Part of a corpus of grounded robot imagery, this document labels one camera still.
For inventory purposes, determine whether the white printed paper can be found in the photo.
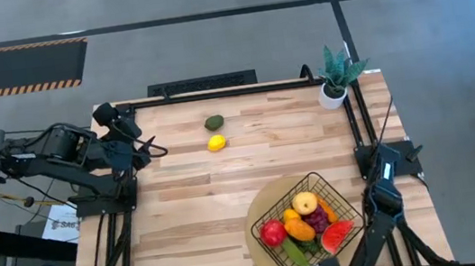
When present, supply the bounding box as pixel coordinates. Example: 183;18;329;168
39;201;83;248

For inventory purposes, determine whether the dark green avocado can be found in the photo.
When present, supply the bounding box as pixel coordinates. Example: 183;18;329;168
203;113;226;133

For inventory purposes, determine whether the pale yellow pear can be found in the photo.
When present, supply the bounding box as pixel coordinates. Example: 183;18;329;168
290;189;321;218

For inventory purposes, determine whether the dark green cucumber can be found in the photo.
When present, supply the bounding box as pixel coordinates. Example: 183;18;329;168
298;236;324;256

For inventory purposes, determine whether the black cable loop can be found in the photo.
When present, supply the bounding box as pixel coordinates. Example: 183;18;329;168
297;63;316;87

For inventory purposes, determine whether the orange mango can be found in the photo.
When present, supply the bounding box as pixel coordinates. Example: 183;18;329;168
283;216;318;245

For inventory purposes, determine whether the black hazard-striped floor mat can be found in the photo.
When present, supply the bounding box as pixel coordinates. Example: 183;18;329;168
0;36;94;97

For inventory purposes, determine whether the yellow floor cable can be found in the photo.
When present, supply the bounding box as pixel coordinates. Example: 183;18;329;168
0;184;69;214

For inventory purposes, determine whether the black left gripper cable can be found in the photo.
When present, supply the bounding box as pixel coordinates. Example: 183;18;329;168
131;130;169;161

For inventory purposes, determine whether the red apple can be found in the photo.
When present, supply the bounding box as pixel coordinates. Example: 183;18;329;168
258;217;289;250

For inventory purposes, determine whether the orange carrot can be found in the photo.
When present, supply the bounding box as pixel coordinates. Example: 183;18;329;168
316;196;340;226

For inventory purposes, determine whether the black aluminium table frame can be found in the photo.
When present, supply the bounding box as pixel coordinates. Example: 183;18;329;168
49;62;457;266

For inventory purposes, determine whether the purple grape bunch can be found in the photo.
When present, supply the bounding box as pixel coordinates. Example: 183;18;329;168
303;205;332;236

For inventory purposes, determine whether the black floor grate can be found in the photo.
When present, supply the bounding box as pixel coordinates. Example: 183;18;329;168
145;68;259;98

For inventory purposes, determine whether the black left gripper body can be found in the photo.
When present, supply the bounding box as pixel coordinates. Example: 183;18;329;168
99;134;151;174

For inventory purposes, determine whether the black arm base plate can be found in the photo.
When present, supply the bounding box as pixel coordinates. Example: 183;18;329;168
71;175;142;220
353;137;425;182

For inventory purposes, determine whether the light green cucumber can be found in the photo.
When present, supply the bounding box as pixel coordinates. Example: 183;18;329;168
280;235;310;266

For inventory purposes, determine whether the bright yellow lemon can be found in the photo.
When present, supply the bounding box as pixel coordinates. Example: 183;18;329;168
206;133;229;153

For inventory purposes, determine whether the red watermelon slice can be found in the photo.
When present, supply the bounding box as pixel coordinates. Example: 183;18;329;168
319;218;358;257

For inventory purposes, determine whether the black wire basket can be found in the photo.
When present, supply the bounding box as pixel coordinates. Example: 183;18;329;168
243;166;371;266

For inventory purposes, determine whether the green plant in white pot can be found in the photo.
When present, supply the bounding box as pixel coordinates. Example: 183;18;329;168
311;39;376;113

